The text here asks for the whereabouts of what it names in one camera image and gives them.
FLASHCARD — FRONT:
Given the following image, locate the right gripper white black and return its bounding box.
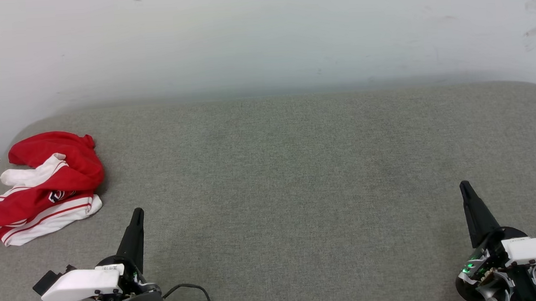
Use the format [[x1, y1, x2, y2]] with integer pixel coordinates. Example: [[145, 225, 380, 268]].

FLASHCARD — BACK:
[[450, 177, 536, 301]]

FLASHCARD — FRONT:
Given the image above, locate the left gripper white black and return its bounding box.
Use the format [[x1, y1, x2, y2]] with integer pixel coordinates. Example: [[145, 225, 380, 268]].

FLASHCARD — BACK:
[[37, 208, 151, 301]]

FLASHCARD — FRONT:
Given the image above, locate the red white basketball jersey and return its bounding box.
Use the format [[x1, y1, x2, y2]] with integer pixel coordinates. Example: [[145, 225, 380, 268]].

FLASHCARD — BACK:
[[0, 128, 109, 247]]

